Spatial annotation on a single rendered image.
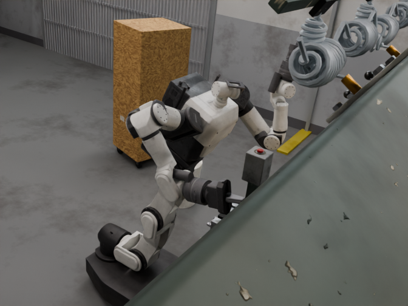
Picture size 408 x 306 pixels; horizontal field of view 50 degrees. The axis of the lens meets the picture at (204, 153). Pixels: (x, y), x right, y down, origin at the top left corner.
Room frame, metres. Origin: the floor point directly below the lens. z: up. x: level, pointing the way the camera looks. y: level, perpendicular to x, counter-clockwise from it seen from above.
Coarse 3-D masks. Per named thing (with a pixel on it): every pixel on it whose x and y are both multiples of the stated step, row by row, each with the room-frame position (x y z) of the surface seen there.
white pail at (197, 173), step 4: (200, 164) 2.98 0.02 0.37; (196, 168) 2.91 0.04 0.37; (200, 168) 2.97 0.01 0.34; (196, 172) 2.92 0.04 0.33; (196, 176) 2.93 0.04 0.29; (184, 200) 2.89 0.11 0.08; (184, 204) 2.89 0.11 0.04; (188, 204) 2.91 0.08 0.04; (192, 204) 2.94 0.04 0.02; (180, 208) 2.88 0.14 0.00
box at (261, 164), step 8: (248, 152) 2.17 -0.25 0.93; (272, 152) 2.21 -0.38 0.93; (248, 160) 2.16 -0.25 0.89; (256, 160) 2.14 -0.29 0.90; (264, 160) 2.11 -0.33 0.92; (248, 168) 2.16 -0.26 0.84; (256, 168) 2.13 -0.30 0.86; (264, 168) 2.13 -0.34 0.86; (248, 176) 2.15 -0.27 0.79; (256, 176) 2.13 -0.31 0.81; (264, 176) 2.15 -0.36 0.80; (256, 184) 2.12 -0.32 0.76
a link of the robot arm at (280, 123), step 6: (276, 114) 1.93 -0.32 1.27; (282, 114) 1.92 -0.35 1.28; (276, 120) 1.93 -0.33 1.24; (282, 120) 1.92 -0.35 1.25; (276, 126) 1.92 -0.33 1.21; (282, 126) 1.92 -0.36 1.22; (270, 132) 1.93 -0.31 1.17; (276, 132) 1.92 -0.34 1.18; (282, 132) 1.92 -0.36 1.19; (282, 138) 1.92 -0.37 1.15
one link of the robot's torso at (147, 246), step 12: (144, 216) 1.85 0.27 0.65; (144, 228) 1.85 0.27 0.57; (156, 228) 1.83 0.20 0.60; (168, 228) 1.94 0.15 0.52; (144, 240) 1.91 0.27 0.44; (156, 240) 1.84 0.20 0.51; (132, 252) 1.93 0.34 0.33; (144, 252) 1.91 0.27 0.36; (156, 252) 1.93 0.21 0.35; (144, 264) 1.89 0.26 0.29
